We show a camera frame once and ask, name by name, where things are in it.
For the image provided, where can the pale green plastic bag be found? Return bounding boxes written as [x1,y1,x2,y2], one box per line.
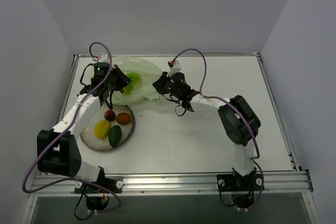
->
[112,57,162,105]

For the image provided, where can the dark green fake avocado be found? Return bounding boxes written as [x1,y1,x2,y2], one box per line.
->
[108,125,122,147]

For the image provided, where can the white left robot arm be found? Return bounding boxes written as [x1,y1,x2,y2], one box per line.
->
[37,62,131,192]

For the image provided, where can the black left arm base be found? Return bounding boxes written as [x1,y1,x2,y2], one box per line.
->
[74,176,124,211]

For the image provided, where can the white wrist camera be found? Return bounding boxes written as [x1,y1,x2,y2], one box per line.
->
[92,54,109,62]
[166,60,182,77]

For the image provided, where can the dark red fake fruit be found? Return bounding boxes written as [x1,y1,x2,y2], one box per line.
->
[104,110,116,121]

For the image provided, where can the green fake grapes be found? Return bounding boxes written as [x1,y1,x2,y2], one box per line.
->
[123,72,142,95]

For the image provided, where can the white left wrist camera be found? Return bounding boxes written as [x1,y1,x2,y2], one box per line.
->
[92,54,109,62]

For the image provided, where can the speckled round plate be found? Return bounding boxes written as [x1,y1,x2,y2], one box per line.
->
[80,105,135,152]

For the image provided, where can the aluminium table frame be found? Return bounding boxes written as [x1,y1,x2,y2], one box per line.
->
[28,52,314,224]

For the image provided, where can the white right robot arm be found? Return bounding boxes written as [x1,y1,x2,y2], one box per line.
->
[153,72,261,189]

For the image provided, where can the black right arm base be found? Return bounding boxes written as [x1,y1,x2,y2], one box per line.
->
[216,172,265,211]

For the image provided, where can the orange fake fruit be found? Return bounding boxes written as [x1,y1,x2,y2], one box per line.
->
[115,112,131,125]

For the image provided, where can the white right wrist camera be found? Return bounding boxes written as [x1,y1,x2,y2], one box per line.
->
[166,60,182,77]

